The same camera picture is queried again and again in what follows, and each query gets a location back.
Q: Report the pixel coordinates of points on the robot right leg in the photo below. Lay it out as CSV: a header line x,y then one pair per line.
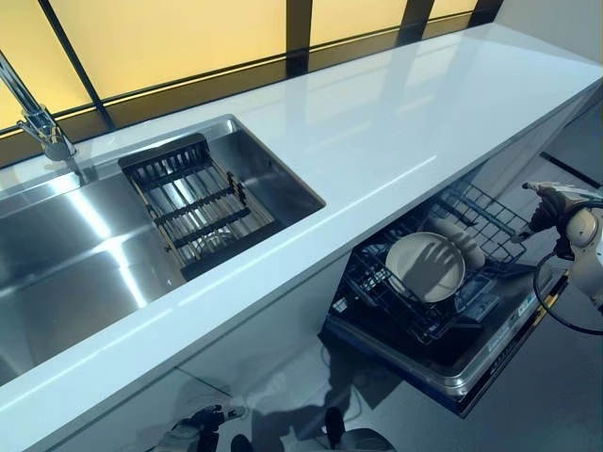
x,y
363,442

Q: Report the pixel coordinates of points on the stainless steel sink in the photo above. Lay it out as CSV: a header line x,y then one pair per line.
x,y
70,245

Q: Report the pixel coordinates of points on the black framed yellow window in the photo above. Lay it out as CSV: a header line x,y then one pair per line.
x,y
165,47

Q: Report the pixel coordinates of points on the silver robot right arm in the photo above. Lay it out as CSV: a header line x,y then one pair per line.
x,y
586,245

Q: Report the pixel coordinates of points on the chrome pull-down faucet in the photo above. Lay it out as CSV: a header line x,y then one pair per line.
x,y
35,117

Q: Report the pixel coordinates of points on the dishwasher door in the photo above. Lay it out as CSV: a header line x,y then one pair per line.
x,y
447,358

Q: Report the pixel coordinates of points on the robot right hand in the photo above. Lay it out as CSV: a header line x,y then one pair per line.
x,y
556,202

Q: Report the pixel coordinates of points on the black sink drying rack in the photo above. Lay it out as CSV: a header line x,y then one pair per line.
x,y
188,212

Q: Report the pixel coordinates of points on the cream round plate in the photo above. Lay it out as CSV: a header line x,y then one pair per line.
x,y
471,249
424,268

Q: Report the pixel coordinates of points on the round sink drain strainer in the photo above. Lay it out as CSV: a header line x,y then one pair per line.
x,y
212,245

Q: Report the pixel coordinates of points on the white cabinet end panel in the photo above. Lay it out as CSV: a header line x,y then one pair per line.
x,y
518,155

